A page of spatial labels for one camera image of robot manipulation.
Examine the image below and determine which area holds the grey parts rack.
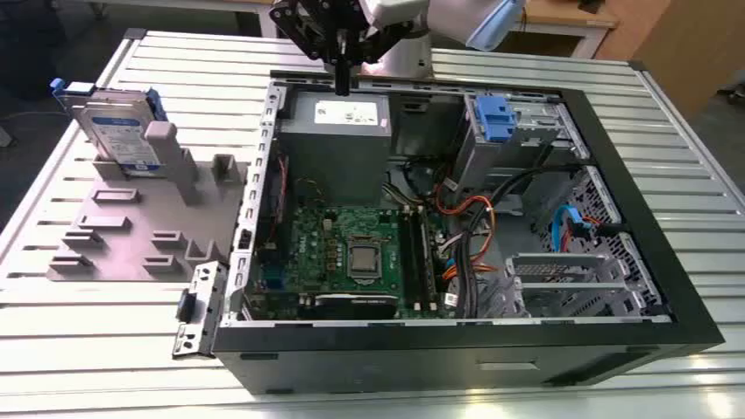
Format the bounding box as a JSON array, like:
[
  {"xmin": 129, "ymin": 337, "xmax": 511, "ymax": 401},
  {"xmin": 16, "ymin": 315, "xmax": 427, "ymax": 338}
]
[{"xmin": 44, "ymin": 121, "xmax": 253, "ymax": 283}]

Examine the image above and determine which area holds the wooden cabinet panel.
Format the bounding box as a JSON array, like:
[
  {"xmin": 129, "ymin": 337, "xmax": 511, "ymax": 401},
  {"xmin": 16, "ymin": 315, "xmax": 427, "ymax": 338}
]
[{"xmin": 598, "ymin": 0, "xmax": 745, "ymax": 119}]

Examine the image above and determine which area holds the wooden desk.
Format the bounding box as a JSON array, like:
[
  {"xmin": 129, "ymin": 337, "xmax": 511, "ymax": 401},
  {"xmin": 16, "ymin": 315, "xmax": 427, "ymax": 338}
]
[{"xmin": 493, "ymin": 0, "xmax": 619, "ymax": 60}]

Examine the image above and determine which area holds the blue data wire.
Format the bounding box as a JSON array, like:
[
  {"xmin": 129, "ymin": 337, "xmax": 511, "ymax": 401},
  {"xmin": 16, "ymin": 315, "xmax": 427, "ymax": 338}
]
[{"xmin": 550, "ymin": 203, "xmax": 583, "ymax": 255}]

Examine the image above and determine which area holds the silver optical drive bay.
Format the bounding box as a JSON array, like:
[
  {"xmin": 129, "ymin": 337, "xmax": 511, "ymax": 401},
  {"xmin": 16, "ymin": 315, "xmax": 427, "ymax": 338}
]
[{"xmin": 451, "ymin": 91, "xmax": 590, "ymax": 197}]

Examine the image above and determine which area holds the black CPU socket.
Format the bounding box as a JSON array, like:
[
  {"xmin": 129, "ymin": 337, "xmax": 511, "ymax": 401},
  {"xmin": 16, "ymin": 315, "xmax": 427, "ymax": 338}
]
[{"xmin": 343, "ymin": 234, "xmax": 390, "ymax": 287}]

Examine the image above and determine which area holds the black RAM slot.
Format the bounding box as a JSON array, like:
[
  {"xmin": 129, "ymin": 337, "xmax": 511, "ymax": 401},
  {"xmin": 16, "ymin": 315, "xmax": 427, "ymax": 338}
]
[
  {"xmin": 417, "ymin": 208, "xmax": 441, "ymax": 310},
  {"xmin": 399, "ymin": 207, "xmax": 425, "ymax": 309}
]

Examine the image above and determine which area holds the green motherboard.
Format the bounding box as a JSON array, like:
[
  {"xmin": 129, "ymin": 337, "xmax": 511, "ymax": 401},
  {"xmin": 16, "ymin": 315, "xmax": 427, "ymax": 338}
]
[{"xmin": 246, "ymin": 204, "xmax": 465, "ymax": 322}]

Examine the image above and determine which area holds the orange wire with black plug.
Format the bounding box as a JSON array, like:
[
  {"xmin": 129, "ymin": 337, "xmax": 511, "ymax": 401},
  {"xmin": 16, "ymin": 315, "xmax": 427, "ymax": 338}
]
[{"xmin": 578, "ymin": 216, "xmax": 627, "ymax": 240}]

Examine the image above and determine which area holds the office chair base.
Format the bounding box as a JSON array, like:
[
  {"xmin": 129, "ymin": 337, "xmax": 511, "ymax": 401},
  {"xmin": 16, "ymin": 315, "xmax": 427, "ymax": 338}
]
[{"xmin": 718, "ymin": 65, "xmax": 745, "ymax": 104}]

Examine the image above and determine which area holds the black open PC case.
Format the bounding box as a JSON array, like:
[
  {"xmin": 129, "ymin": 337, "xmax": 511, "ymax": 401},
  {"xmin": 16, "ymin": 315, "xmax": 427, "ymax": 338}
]
[{"xmin": 209, "ymin": 67, "xmax": 726, "ymax": 385}]

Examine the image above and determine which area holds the black round knob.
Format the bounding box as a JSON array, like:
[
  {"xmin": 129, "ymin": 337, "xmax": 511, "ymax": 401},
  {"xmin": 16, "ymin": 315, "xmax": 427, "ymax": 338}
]
[{"xmin": 175, "ymin": 287, "xmax": 197, "ymax": 323}]

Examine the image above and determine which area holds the silver disk bay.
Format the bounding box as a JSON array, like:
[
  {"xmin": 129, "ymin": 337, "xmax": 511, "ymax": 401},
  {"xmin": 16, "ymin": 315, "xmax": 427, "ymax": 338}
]
[{"xmin": 502, "ymin": 251, "xmax": 662, "ymax": 319}]

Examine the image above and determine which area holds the orange power wire bundle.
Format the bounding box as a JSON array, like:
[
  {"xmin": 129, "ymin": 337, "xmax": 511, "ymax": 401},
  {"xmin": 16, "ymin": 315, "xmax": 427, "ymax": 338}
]
[{"xmin": 433, "ymin": 163, "xmax": 501, "ymax": 285}]

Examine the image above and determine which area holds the thin red wire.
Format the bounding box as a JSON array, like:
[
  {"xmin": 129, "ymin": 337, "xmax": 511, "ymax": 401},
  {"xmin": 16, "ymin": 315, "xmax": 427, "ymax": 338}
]
[{"xmin": 271, "ymin": 153, "xmax": 290, "ymax": 224}]

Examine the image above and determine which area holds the grey power supply unit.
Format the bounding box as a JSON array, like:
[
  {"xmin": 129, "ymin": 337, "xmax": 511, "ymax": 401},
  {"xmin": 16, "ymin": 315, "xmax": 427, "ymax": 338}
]
[{"xmin": 275, "ymin": 90, "xmax": 391, "ymax": 209}]

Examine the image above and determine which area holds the blue plastic drive latch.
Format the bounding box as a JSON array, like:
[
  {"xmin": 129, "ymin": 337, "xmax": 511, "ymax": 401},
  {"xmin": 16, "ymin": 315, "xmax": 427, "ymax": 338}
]
[{"xmin": 473, "ymin": 94, "xmax": 519, "ymax": 144}]

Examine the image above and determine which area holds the silver hinged slot latch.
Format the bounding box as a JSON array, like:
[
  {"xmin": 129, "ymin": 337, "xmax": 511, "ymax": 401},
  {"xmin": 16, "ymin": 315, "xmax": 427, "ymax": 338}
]
[{"xmin": 170, "ymin": 260, "xmax": 229, "ymax": 361}]

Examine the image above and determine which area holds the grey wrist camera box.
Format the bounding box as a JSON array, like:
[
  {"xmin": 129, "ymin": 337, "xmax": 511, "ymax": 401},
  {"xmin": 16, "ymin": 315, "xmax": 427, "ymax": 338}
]
[{"xmin": 354, "ymin": 0, "xmax": 433, "ymax": 38}]

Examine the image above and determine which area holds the silver CPU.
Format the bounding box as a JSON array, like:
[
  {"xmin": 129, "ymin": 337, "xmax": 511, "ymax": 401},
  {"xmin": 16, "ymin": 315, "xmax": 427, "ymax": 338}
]
[{"xmin": 350, "ymin": 248, "xmax": 383, "ymax": 278}]

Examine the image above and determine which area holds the black cable bundle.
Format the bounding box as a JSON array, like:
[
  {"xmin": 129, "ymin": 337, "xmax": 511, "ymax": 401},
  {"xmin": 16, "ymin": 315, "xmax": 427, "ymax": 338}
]
[{"xmin": 453, "ymin": 164, "xmax": 583, "ymax": 319}]

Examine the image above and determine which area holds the hard disk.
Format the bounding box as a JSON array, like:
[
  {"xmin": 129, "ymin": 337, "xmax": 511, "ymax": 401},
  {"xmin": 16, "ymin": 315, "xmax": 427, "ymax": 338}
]
[{"xmin": 50, "ymin": 78, "xmax": 170, "ymax": 180}]

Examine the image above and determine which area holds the black graphics card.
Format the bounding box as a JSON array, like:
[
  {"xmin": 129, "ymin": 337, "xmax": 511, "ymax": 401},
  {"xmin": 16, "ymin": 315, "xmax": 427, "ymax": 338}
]
[{"xmin": 295, "ymin": 291, "xmax": 401, "ymax": 322}]

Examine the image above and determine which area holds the white desk frame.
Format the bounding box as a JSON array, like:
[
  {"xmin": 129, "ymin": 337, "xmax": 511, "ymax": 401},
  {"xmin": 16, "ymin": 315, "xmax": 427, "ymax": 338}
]
[{"xmin": 74, "ymin": 0, "xmax": 279, "ymax": 39}]

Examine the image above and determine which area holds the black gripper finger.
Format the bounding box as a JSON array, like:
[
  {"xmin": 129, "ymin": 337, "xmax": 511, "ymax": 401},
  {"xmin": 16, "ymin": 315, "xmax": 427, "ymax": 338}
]
[
  {"xmin": 342, "ymin": 28, "xmax": 423, "ymax": 95},
  {"xmin": 269, "ymin": 0, "xmax": 345, "ymax": 95}
]

